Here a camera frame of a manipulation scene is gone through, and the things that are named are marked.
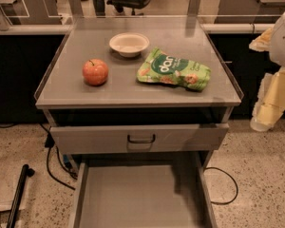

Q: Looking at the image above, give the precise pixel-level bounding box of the open grey middle drawer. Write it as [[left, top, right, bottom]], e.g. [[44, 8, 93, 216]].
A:
[[67, 152, 218, 228]]

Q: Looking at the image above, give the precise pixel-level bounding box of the white paper bowl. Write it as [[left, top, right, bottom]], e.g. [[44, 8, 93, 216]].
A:
[[109, 32, 149, 58]]

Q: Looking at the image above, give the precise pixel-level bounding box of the green rice chip bag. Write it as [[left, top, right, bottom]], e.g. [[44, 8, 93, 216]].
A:
[[137, 47, 211, 91]]

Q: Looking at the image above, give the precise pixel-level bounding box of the black floor cable right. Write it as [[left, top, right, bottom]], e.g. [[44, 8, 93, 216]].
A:
[[204, 166, 239, 206]]

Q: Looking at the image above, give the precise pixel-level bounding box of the red apple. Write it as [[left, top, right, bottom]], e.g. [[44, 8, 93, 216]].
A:
[[82, 59, 108, 86]]

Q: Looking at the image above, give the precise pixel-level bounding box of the black drawer handle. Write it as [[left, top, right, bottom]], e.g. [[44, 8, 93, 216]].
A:
[[127, 134, 156, 144]]

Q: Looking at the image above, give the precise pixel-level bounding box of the grey metal drawer cabinet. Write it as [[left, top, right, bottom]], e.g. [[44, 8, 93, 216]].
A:
[[36, 16, 243, 159]]

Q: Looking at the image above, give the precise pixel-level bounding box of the black floor cable left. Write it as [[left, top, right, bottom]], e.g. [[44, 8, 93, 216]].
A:
[[38, 123, 79, 191]]

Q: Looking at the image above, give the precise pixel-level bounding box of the black floor cable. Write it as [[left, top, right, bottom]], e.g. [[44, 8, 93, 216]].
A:
[[38, 123, 79, 191], [204, 166, 239, 206]]

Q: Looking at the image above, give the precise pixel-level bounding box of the grey top drawer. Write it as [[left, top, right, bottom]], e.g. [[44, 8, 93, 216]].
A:
[[50, 123, 229, 154]]

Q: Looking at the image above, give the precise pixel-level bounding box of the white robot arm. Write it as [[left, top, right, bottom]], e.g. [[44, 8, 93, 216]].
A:
[[249, 11, 285, 132]]

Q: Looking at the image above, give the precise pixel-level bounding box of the clear acrylic barrier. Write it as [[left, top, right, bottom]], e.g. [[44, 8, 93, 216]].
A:
[[0, 0, 285, 34]]

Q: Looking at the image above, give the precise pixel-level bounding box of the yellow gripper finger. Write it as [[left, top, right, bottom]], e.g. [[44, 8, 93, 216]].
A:
[[250, 66, 285, 132], [249, 28, 273, 52]]

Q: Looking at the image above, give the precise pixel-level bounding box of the black pole on floor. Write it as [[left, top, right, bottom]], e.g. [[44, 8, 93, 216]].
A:
[[7, 164, 35, 228]]

